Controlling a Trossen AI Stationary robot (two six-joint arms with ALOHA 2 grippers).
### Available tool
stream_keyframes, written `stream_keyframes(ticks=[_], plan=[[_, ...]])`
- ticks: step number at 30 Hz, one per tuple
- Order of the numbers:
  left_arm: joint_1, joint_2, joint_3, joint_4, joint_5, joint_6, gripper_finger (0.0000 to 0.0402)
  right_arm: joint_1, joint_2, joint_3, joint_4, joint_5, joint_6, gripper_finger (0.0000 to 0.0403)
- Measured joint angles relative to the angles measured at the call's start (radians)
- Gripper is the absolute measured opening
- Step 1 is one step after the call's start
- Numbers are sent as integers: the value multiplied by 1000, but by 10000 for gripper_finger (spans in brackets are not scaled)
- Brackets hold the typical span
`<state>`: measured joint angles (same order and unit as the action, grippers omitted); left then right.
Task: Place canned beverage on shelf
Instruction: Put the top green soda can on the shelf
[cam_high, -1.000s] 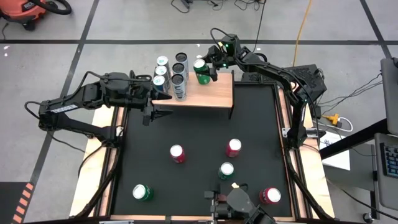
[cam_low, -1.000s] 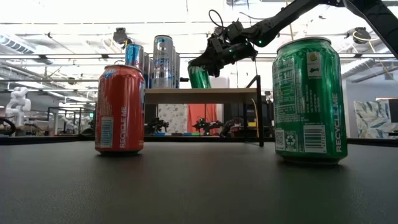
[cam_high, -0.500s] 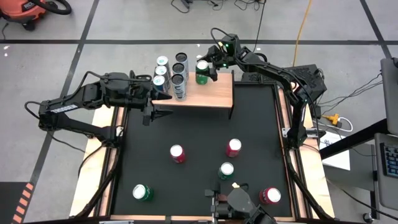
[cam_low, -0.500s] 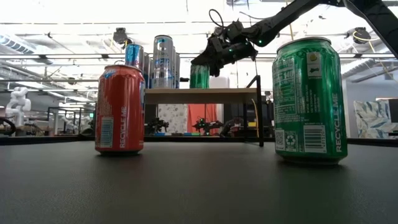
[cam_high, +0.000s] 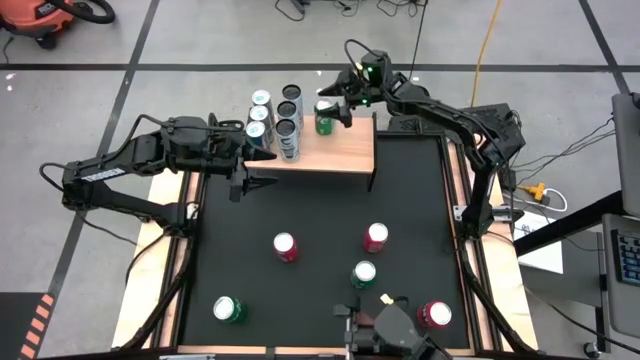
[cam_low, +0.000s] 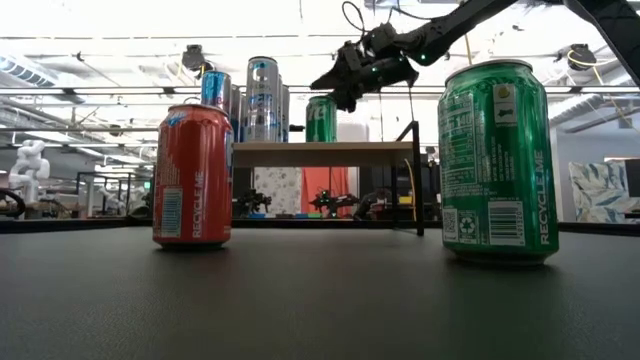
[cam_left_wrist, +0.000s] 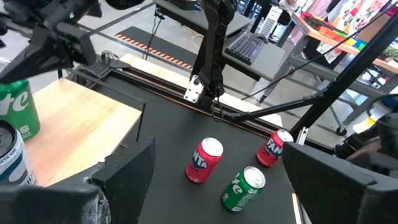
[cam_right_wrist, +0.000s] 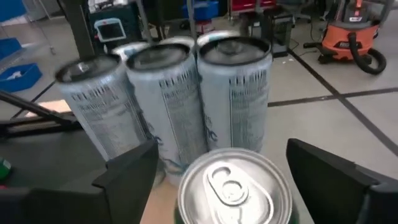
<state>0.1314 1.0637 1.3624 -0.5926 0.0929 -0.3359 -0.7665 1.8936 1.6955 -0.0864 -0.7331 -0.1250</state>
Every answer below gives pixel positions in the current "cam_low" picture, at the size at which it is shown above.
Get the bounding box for black computer monitor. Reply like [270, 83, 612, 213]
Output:
[624, 158, 640, 199]

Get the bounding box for black ceiling camera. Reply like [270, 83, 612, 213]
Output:
[181, 44, 220, 86]
[567, 43, 599, 71]

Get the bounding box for orange hanging cloth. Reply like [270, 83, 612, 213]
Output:
[301, 167, 351, 219]

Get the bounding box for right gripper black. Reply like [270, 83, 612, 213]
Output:
[309, 42, 420, 114]

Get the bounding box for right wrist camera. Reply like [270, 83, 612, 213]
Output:
[367, 22, 400, 54]

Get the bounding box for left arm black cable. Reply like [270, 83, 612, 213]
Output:
[0, 187, 26, 220]

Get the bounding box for red soda can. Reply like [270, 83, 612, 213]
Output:
[152, 97, 235, 250]

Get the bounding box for green soda can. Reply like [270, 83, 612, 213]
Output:
[305, 94, 339, 144]
[437, 59, 560, 264]

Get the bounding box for small wooden shelf black legs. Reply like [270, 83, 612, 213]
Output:
[232, 119, 426, 237]

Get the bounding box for white patterned panel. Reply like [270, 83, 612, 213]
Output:
[253, 167, 304, 217]

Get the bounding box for black table mat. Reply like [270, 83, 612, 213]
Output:
[0, 227, 640, 360]

